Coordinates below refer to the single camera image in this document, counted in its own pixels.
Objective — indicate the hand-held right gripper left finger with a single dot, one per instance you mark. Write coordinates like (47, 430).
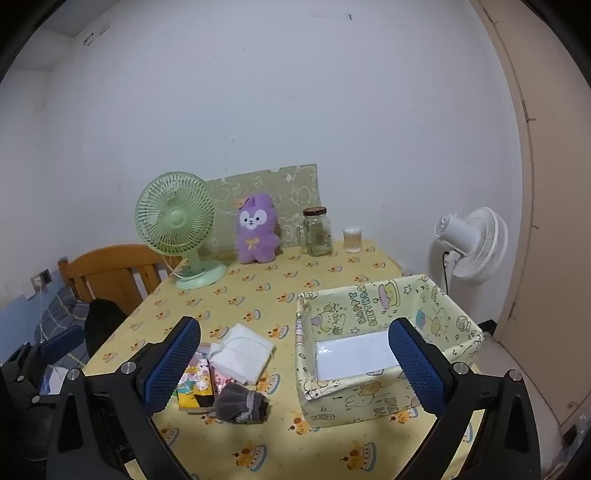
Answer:
(173, 364)

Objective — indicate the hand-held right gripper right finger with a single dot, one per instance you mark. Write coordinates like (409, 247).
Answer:
(415, 369)

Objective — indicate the cartoon print tissue pack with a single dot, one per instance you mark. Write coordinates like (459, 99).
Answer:
(194, 387)

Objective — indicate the clear striped plastic pack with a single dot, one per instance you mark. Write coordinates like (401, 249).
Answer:
(220, 378)

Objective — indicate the white cloth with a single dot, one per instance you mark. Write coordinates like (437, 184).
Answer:
(240, 353)

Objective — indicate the grey knitted sock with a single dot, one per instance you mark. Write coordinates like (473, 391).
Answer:
(235, 401)

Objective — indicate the printed fabric storage box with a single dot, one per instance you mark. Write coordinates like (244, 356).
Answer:
(346, 397)

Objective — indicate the black cloth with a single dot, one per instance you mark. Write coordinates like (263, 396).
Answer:
(104, 323)

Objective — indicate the yellow printed tablecloth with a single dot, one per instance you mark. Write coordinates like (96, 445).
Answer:
(258, 295)

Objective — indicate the wooden chair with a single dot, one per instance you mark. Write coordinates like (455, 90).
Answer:
(106, 267)

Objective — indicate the blue plaid bedding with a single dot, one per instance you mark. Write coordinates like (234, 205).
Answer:
(60, 314)

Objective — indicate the white standing fan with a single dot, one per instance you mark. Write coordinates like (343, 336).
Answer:
(480, 244)

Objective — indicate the cotton swab container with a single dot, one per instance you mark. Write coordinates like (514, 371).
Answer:
(352, 240)

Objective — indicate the green desk fan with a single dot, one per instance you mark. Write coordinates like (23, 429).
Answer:
(175, 217)

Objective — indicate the purple plush toy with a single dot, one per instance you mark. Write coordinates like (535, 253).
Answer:
(256, 240)

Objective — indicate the dark bag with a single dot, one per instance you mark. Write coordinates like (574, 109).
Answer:
(23, 397)

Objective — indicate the glass jar with lid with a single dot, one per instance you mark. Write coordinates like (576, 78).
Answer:
(318, 235)

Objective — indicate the beige door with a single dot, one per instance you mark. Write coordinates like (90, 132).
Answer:
(554, 230)

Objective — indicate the green printed board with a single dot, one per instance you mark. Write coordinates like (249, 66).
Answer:
(295, 194)

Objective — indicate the wall socket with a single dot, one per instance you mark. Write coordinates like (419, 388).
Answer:
(39, 280)

